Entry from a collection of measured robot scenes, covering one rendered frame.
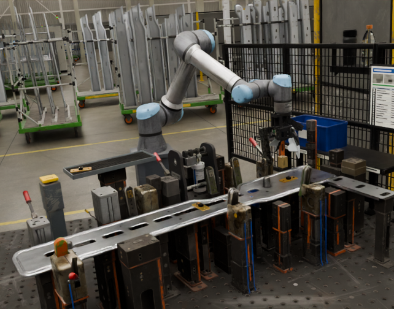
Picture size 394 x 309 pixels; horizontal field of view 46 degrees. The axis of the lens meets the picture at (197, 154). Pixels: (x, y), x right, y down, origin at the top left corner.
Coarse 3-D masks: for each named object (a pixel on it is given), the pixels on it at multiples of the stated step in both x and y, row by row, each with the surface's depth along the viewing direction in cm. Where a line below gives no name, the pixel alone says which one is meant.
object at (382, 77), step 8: (376, 64) 218; (384, 64) 214; (392, 64) 211; (376, 72) 219; (384, 72) 215; (392, 72) 212; (376, 80) 220; (384, 80) 216; (392, 80) 213; (376, 88) 221; (384, 88) 217; (392, 88) 214; (376, 96) 222; (384, 96) 218; (392, 96) 214; (376, 104) 223; (384, 104) 219; (392, 104) 215; (368, 112) 228; (376, 112) 224; (384, 112) 220; (392, 112) 216; (368, 120) 229; (376, 120) 225; (384, 120) 221; (392, 120) 217; (384, 128) 222; (392, 128) 218
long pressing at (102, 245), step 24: (312, 168) 219; (240, 192) 195; (264, 192) 193; (288, 192) 192; (144, 216) 178; (192, 216) 174; (72, 240) 162; (96, 240) 161; (120, 240) 159; (24, 264) 148; (48, 264) 147
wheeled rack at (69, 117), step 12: (12, 36) 780; (72, 72) 739; (12, 84) 716; (24, 84) 893; (60, 84) 738; (72, 84) 742; (60, 108) 908; (72, 108) 896; (24, 120) 810; (36, 120) 797; (48, 120) 789; (60, 120) 781; (72, 120) 772; (24, 132) 738
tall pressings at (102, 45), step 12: (96, 24) 1067; (84, 36) 1059; (96, 36) 1087; (132, 48) 1114; (96, 60) 1075; (108, 60) 1085; (132, 60) 1079; (96, 72) 1088; (108, 72) 1094; (96, 84) 1093; (108, 84) 1099
